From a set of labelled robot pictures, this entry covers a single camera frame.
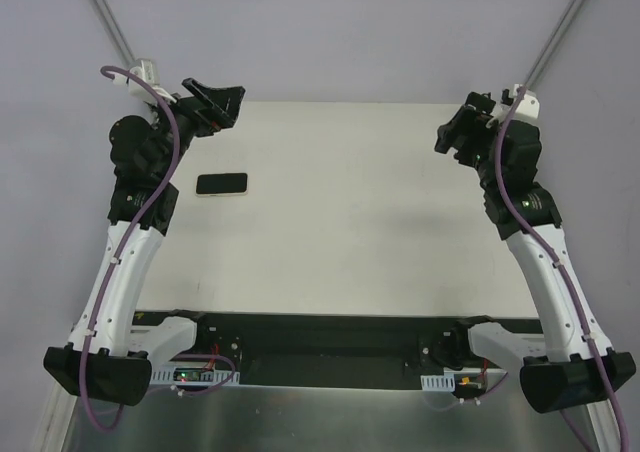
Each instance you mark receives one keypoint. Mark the right white cable duct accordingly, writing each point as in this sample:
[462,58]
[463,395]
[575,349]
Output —
[449,382]

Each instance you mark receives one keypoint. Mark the left white cable duct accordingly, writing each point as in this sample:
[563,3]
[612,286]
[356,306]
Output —
[190,376]

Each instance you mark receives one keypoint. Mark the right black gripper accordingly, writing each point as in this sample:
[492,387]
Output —
[467,132]

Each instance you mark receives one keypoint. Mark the aluminium frame post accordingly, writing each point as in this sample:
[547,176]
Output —
[113,31]
[553,43]

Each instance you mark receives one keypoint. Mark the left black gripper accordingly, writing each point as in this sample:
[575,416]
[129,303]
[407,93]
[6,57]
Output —
[201,113]

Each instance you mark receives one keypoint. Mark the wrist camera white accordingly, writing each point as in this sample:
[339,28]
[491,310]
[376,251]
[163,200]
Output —
[527,109]
[146,70]

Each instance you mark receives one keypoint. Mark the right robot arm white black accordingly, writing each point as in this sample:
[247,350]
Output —
[577,363]

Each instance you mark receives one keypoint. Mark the black phone beige case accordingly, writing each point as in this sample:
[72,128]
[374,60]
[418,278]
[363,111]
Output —
[223,184]

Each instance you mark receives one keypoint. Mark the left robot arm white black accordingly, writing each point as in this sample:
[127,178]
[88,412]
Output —
[101,360]

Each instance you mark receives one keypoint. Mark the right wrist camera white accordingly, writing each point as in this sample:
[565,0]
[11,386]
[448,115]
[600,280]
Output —
[527,109]

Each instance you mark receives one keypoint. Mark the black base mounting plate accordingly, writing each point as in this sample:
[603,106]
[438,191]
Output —
[338,352]

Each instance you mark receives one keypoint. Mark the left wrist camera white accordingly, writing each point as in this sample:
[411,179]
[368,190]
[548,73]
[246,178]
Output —
[146,70]

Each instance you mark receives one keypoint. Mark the left aluminium frame post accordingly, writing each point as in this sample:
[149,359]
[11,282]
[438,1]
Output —
[113,31]

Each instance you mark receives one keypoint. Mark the right aluminium frame post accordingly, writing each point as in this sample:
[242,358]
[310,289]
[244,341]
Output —
[553,43]

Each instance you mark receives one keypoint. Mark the white cable duct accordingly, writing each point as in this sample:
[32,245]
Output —
[190,376]
[449,382]

